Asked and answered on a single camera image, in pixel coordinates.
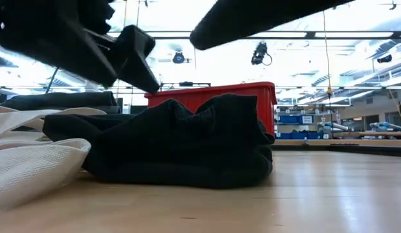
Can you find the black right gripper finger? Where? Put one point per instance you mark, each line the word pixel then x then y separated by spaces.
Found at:
pixel 252 16

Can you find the black overhead camera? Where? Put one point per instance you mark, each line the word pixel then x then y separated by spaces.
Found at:
pixel 260 53

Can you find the white canvas tote bag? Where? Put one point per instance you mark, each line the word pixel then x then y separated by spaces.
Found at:
pixel 32 171

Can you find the dark grey garment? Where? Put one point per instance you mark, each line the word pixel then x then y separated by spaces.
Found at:
pixel 58 100

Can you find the background wooden table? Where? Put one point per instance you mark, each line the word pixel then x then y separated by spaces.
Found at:
pixel 349 142

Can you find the blue storage bin shelf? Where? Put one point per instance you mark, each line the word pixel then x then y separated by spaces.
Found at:
pixel 291 119

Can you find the blue background device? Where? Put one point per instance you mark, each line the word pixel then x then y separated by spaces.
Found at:
pixel 385 124

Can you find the black aluminium rig frame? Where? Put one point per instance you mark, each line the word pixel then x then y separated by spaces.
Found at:
pixel 312 34

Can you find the dark dome ceiling fixture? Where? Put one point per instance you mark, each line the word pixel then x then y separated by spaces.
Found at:
pixel 385 59

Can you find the red plastic laundry bin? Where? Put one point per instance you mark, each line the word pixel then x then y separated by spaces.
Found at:
pixel 252 97

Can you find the black garment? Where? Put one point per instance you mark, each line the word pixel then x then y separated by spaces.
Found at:
pixel 171 145

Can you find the black round ceiling fixture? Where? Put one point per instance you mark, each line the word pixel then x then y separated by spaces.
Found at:
pixel 178 57

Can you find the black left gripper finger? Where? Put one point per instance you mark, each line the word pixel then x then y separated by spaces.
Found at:
pixel 136 64
pixel 58 48

